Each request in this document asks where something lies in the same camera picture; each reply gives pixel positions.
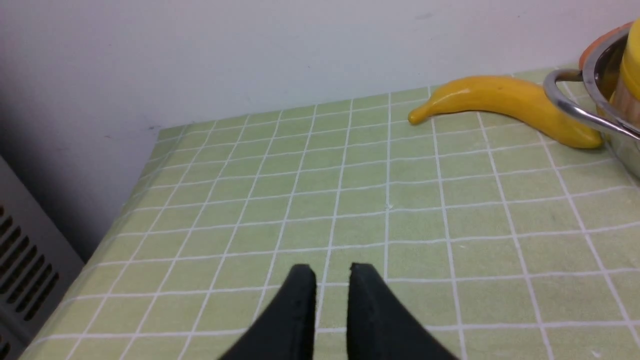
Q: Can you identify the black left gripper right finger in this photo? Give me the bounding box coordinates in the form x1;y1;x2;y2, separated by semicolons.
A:
347;262;457;360

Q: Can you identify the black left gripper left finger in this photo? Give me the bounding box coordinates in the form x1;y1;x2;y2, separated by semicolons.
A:
220;264;317;360

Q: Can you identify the bamboo steamer basket yellow rim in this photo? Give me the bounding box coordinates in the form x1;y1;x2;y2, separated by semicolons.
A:
609;72;640;129

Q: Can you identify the woven bamboo steamer lid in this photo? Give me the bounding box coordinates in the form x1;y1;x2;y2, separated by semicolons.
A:
620;18;640;100

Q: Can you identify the stainless steel pot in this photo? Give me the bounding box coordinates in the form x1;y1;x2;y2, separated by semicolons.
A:
542;28;640;178

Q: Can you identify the green checkered tablecloth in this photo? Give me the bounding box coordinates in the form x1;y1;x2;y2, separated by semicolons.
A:
22;87;640;360

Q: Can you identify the grey vented appliance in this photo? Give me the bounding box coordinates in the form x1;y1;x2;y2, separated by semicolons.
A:
0;159;85;360

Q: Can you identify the yellow banana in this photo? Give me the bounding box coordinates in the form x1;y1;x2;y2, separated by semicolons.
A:
407;75;604;150

